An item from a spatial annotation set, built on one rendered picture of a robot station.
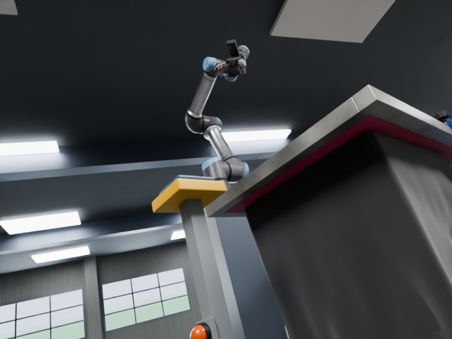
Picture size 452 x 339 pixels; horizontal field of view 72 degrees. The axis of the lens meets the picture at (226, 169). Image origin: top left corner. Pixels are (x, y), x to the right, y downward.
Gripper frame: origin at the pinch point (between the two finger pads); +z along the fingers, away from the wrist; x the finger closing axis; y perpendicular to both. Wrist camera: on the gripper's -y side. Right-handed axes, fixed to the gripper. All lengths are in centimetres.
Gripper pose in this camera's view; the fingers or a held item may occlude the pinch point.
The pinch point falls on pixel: (229, 66)
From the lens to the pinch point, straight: 153.7
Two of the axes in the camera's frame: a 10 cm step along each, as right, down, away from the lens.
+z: -2.2, 5.7, -7.9
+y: 2.0, 8.2, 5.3
